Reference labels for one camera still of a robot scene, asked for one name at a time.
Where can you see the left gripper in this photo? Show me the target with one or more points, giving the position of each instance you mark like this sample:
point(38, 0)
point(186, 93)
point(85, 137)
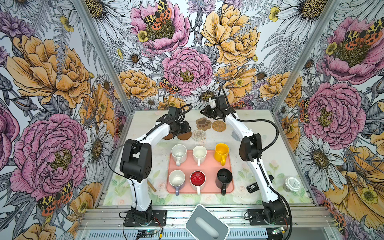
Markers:
point(186, 128)

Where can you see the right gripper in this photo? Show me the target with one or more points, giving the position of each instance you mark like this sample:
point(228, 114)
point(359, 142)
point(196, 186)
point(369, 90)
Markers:
point(207, 111)

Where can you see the dark brown round coaster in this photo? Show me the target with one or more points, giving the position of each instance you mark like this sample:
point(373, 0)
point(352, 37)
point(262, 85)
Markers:
point(185, 136)

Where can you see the woven rattan round coaster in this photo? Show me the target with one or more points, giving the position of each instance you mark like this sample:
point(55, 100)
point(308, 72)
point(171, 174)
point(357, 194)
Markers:
point(219, 126)

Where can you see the paw shaped cork coaster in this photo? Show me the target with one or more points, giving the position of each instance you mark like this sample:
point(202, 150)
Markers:
point(203, 124)

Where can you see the white patterned round coaster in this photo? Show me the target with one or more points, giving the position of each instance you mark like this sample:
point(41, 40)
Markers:
point(199, 135)

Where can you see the brown glossy round coaster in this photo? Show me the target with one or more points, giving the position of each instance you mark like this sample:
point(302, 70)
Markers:
point(169, 136)

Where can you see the grey blue round coaster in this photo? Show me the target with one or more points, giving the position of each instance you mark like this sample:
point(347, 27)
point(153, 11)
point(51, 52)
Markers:
point(235, 136)

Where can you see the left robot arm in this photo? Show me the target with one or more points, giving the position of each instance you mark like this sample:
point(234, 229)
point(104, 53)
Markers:
point(136, 159)

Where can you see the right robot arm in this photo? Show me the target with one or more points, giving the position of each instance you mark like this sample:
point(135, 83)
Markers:
point(250, 151)

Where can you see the white mug back left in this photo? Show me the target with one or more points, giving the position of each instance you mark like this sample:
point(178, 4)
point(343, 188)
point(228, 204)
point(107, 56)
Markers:
point(179, 154)

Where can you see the white mug back middle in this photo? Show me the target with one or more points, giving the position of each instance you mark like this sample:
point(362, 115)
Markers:
point(199, 154)

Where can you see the yellow mug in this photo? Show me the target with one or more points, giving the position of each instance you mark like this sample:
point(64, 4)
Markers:
point(221, 153)

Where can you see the pink tray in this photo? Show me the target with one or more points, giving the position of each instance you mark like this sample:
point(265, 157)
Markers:
point(209, 167)

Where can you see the red inside white mug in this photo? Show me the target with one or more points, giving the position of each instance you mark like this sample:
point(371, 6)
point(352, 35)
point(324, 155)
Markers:
point(197, 181)

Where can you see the wooden mallet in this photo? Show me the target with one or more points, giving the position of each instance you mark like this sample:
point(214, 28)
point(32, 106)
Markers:
point(151, 186)

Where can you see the black mug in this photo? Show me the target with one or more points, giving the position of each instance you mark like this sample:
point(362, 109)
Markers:
point(223, 180)

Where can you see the black stapler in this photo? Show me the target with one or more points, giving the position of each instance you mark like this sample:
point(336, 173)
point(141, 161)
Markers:
point(254, 187)

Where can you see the grey tissue box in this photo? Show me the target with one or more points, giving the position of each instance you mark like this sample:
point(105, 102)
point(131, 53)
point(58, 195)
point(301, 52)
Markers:
point(203, 225)

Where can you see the white mug purple handle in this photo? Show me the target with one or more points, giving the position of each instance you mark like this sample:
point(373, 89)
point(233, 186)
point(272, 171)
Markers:
point(177, 180)

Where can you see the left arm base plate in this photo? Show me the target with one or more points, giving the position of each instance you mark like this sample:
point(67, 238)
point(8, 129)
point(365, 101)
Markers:
point(150, 218)

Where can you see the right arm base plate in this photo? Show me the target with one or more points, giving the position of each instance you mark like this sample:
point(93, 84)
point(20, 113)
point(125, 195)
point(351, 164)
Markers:
point(256, 217)

